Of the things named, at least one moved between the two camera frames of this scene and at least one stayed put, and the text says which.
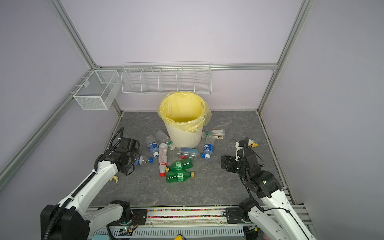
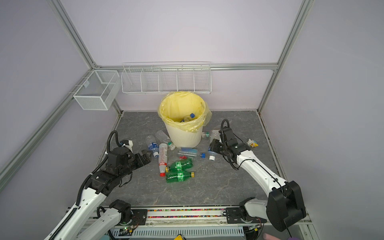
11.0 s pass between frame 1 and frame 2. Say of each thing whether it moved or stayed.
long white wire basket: stayed
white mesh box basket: stayed
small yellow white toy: stayed
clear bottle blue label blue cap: moved
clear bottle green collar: stayed
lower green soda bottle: stayed
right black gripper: moved
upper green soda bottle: stayed
